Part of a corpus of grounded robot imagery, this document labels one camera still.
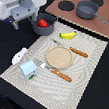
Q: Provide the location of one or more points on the round wooden plate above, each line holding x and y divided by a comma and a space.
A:
59, 57

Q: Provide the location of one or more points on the small blue milk carton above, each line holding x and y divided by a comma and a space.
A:
28, 70

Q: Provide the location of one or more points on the red toy tomato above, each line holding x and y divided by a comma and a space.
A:
42, 23

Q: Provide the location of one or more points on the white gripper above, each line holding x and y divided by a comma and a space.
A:
14, 11

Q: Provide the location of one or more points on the beige woven placemat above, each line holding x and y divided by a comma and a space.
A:
48, 89

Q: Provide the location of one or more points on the wooden handled toy knife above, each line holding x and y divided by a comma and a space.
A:
72, 49

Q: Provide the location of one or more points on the dark grey saucepan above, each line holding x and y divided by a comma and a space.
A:
88, 10

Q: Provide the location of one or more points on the grey two-handled pot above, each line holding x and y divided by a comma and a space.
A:
51, 20

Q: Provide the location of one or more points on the yellow toy banana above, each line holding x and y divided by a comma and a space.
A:
68, 35

